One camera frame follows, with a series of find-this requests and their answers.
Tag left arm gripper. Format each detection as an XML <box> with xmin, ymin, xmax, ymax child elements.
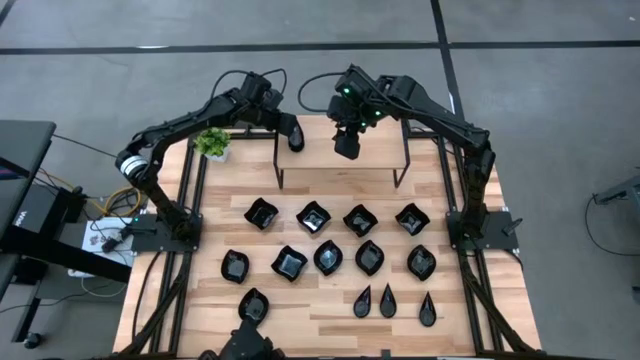
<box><xmin>260</xmin><ymin>102</ymin><xmax>303</xmax><ymax>137</ymax></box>

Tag yellow cable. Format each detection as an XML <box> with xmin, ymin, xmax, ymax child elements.
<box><xmin>102</xmin><ymin>185</ymin><xmax>145</xmax><ymax>217</ymax></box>

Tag black desk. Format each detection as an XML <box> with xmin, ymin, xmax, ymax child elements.
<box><xmin>0</xmin><ymin>119</ymin><xmax>132</xmax><ymax>346</ymax></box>

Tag green plant white pot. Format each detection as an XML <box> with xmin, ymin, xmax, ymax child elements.
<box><xmin>192</xmin><ymin>126</ymin><xmax>232</xmax><ymax>164</ymax></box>

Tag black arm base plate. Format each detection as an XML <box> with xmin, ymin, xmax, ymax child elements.
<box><xmin>445</xmin><ymin>210</ymin><xmax>520</xmax><ymax>252</ymax></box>
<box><xmin>130</xmin><ymin>213</ymin><xmax>204</xmax><ymax>253</ymax></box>

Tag wooden riser black legs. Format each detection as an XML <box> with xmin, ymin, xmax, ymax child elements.
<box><xmin>272</xmin><ymin>108</ymin><xmax>412</xmax><ymax>190</ymax></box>

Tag white printed sheet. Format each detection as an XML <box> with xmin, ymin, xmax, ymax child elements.
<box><xmin>81</xmin><ymin>216</ymin><xmax>137</xmax><ymax>267</ymax></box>

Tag dark grey stand leg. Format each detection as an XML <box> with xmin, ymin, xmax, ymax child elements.
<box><xmin>592</xmin><ymin>167</ymin><xmax>640</xmax><ymax>207</ymax></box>

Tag black teardrop mini plate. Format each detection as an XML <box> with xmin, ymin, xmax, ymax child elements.
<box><xmin>288</xmin><ymin>127</ymin><xmax>306</xmax><ymax>154</ymax></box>
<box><xmin>418</xmin><ymin>291</ymin><xmax>438</xmax><ymax>328</ymax></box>
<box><xmin>378</xmin><ymin>282</ymin><xmax>398</xmax><ymax>320</ymax></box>
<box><xmin>352</xmin><ymin>284</ymin><xmax>373</xmax><ymax>320</ymax></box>

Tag black computer case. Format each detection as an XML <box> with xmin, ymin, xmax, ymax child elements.
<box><xmin>9</xmin><ymin>182</ymin><xmax>84</xmax><ymax>241</ymax></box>

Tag black leaf mini plate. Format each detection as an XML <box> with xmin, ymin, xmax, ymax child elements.
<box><xmin>237</xmin><ymin>287</ymin><xmax>271</xmax><ymax>324</ymax></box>
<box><xmin>313</xmin><ymin>239</ymin><xmax>344</xmax><ymax>277</ymax></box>
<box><xmin>220</xmin><ymin>248</ymin><xmax>251</xmax><ymax>285</ymax></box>
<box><xmin>406</xmin><ymin>243</ymin><xmax>438</xmax><ymax>282</ymax></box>
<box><xmin>354</xmin><ymin>239</ymin><xmax>386</xmax><ymax>277</ymax></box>

